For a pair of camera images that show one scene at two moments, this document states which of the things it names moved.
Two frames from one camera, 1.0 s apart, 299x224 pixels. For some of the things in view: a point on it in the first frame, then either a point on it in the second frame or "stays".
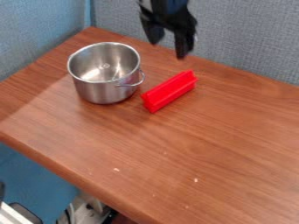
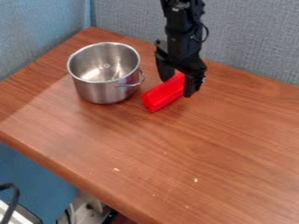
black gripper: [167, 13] -> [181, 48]
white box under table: [88, 210] stays
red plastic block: [168, 91] stays
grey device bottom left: [13, 213] stays
